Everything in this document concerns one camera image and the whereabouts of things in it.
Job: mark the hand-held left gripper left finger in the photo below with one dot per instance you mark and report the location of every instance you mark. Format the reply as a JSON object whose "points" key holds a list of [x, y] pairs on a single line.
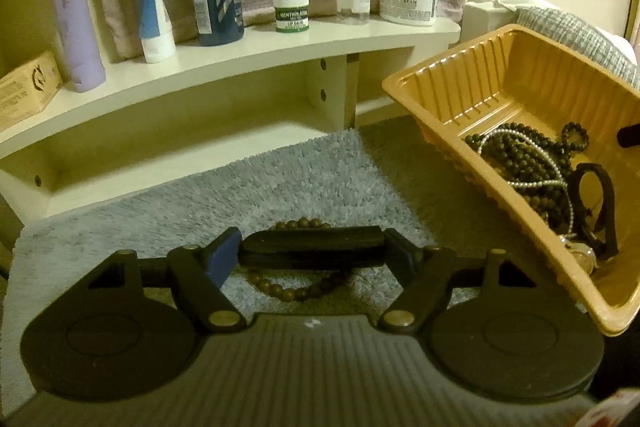
{"points": [[222, 257]]}

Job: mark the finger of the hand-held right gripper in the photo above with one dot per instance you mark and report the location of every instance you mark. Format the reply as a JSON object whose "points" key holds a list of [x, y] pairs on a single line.
{"points": [[630, 136]]}

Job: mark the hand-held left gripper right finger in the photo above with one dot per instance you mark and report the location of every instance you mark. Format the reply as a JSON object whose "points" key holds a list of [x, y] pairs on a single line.
{"points": [[402, 253]]}

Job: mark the black rectangular case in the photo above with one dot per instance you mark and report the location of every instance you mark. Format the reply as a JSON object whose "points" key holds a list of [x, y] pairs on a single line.
{"points": [[310, 247]]}

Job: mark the orange plastic tray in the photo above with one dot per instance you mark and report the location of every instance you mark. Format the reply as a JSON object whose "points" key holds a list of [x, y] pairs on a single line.
{"points": [[525, 82]]}

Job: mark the wristwatch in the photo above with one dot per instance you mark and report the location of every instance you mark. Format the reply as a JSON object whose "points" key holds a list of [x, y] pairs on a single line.
{"points": [[582, 257]]}

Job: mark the grey fluffy mat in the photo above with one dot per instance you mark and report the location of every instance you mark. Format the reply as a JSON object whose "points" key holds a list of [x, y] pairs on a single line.
{"points": [[300, 187]]}

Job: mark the grey knitted cloth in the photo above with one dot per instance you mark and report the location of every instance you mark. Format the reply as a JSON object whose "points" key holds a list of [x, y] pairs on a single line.
{"points": [[575, 37]]}

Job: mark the cream wooden shelf unit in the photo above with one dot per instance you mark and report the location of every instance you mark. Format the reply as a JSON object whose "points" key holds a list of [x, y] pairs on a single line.
{"points": [[200, 72]]}

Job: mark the small green and white jar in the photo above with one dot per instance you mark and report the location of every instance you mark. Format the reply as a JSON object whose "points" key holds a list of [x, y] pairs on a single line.
{"points": [[292, 14]]}

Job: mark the beige cardboard box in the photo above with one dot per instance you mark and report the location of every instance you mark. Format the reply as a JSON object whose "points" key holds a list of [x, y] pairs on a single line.
{"points": [[27, 92]]}

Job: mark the red and white packet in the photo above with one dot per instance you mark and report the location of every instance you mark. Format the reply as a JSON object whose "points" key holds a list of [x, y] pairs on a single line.
{"points": [[615, 409]]}

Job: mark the purple bottle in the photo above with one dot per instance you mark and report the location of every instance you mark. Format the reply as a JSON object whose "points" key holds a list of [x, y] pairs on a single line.
{"points": [[80, 32]]}

